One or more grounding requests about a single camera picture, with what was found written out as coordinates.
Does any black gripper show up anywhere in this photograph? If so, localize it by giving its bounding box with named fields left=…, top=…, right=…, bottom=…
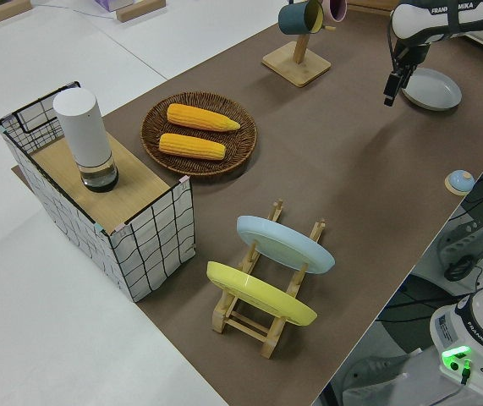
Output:
left=383, top=39, right=431, bottom=107

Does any gray round plate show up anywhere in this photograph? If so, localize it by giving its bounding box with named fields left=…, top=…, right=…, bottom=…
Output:
left=401, top=67, right=464, bottom=112

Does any light blue plate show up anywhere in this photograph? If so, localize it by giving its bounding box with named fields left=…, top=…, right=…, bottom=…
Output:
left=236, top=215, right=336, bottom=275

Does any yellow plate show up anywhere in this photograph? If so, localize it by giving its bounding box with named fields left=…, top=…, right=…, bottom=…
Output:
left=206, top=261, right=319, bottom=327

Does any wooden box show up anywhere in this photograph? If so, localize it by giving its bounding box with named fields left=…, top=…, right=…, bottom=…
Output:
left=345, top=0, right=399, bottom=14

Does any pink mug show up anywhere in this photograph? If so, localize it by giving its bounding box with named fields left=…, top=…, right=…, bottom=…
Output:
left=322, top=0, right=349, bottom=24

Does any wooden mug stand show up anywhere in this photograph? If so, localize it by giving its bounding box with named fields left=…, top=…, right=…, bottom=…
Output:
left=261, top=24, right=337, bottom=89

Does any blue call bell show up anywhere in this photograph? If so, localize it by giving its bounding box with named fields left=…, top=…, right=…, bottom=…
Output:
left=444, top=168, right=475, bottom=196

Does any teal mug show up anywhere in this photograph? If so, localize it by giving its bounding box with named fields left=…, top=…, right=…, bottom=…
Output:
left=277, top=0, right=325, bottom=36

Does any brown table mat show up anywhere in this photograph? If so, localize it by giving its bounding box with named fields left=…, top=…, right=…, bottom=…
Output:
left=11, top=0, right=483, bottom=406

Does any white power strip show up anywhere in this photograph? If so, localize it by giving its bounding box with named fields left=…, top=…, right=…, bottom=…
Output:
left=436, top=206, right=483, bottom=272

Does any long yellow corn cob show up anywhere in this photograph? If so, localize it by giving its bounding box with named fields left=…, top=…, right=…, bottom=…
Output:
left=167, top=102, right=242, bottom=134

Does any short yellow corn cob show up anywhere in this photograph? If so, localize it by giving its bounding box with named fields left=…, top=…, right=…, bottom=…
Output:
left=158, top=132, right=227, bottom=162

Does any brown wicker basket tray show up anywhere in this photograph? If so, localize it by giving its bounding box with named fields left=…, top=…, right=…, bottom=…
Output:
left=140, top=91, right=259, bottom=178

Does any short wooden block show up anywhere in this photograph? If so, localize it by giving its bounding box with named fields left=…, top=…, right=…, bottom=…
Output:
left=115, top=0, right=167, bottom=23

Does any wooden shelf board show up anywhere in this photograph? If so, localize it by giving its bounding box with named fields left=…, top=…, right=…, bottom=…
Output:
left=29, top=136, right=171, bottom=233

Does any wooden dish rack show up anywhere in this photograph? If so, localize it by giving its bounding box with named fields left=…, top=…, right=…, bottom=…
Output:
left=211, top=198, right=327, bottom=359

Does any green plug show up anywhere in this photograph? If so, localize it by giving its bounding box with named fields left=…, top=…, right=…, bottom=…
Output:
left=459, top=359, right=474, bottom=386

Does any purple tissue box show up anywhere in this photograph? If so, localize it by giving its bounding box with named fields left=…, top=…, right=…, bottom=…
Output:
left=94, top=0, right=135, bottom=12

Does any white cylinder humidifier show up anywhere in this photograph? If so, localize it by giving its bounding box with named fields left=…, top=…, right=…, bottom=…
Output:
left=52, top=88, right=120, bottom=194

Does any long wooden block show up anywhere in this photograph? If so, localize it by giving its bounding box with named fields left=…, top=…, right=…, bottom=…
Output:
left=0, top=0, right=33, bottom=30

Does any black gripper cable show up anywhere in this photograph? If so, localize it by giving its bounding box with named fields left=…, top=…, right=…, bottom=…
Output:
left=387, top=12, right=399, bottom=77

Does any black wire grid basket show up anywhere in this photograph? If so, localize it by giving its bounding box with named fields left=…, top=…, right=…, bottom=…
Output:
left=0, top=80, right=196, bottom=304

